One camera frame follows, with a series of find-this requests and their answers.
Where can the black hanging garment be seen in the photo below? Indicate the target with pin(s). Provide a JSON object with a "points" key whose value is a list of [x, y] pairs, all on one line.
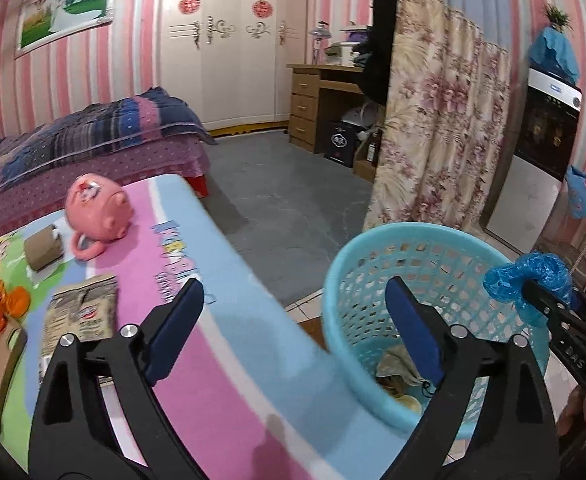
{"points": [[380, 50]]}

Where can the brown cardboard tube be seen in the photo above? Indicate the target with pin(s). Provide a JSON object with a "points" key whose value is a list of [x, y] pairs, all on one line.
{"points": [[43, 247]]}

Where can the purple box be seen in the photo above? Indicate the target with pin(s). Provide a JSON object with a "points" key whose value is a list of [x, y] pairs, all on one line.
{"points": [[357, 37]]}

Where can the desk lamp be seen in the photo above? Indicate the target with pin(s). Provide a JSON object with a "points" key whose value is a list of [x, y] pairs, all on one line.
{"points": [[319, 35]]}

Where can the floral curtain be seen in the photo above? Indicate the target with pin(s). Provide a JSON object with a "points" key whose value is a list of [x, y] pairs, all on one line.
{"points": [[438, 135]]}

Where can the patchwork quilt blanket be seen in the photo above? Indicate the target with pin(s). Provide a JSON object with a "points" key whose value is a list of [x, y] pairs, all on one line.
{"points": [[73, 135]]}

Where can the white and black refrigerator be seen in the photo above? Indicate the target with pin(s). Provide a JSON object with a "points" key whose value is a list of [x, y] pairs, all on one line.
{"points": [[538, 160]]}

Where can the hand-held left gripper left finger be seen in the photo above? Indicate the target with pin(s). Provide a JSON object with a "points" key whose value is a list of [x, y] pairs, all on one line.
{"points": [[178, 325]]}

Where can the light blue plastic basket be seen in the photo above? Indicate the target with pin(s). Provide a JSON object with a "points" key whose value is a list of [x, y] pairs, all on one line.
{"points": [[353, 270]]}

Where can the framed wall picture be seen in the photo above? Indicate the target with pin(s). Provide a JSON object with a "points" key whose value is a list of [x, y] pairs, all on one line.
{"points": [[63, 12]]}

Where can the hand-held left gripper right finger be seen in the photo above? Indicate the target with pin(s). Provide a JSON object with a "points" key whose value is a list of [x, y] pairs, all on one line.
{"points": [[413, 325]]}

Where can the silver snack packet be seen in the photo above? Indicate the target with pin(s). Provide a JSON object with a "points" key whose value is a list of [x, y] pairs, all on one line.
{"points": [[80, 310]]}

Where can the red round paper cutout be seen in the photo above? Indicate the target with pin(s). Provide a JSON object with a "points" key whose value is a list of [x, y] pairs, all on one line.
{"points": [[189, 3], [260, 9]]}

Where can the green potted plant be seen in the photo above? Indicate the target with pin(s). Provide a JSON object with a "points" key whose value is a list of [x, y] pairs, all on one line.
{"points": [[558, 17]]}

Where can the white fan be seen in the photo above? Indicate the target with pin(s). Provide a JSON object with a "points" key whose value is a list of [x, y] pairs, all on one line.
{"points": [[360, 115]]}

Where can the colourful cartoon printed tablecloth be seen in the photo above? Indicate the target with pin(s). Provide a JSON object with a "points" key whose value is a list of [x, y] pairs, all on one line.
{"points": [[253, 360]]}

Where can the white wardrobe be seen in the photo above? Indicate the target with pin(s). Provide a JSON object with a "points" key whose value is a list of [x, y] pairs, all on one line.
{"points": [[233, 70]]}

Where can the pink cartoon cup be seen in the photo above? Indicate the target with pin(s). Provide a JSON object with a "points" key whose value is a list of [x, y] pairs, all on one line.
{"points": [[98, 205]]}

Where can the cardboard box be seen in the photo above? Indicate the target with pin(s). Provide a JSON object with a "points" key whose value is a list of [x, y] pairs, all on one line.
{"points": [[365, 157]]}

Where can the white box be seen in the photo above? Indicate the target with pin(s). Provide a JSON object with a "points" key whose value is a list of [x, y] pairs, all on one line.
{"points": [[340, 52]]}

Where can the bed with purple dotted skirt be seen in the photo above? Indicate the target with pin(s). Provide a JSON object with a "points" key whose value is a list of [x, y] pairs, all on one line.
{"points": [[98, 180]]}

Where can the black paper bag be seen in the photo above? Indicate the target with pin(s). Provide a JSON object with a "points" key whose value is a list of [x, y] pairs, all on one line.
{"points": [[340, 142]]}

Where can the wooden desk with drawers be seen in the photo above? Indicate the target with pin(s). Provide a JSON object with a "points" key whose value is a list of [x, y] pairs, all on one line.
{"points": [[305, 105]]}

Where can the blue plastic bag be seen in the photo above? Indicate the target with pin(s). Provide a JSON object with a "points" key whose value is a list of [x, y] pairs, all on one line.
{"points": [[523, 267]]}

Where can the person's right hand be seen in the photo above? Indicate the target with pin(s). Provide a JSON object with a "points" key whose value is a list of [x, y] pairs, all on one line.
{"points": [[575, 407]]}

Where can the blue cloth cover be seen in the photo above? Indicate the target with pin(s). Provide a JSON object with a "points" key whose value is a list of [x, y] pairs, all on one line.
{"points": [[555, 57]]}

